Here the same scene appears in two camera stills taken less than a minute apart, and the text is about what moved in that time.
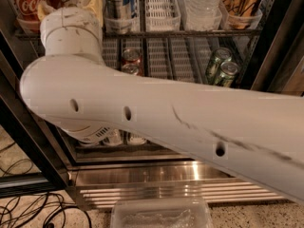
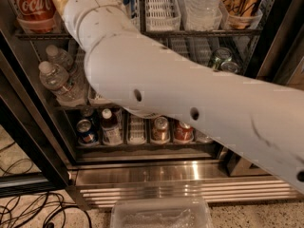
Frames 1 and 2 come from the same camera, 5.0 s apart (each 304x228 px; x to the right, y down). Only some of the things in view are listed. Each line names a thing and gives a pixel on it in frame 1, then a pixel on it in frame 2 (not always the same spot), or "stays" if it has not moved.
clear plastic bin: (161, 213) stays
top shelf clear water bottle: (202, 4) stays
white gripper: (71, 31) -> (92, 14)
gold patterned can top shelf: (242, 4) stays
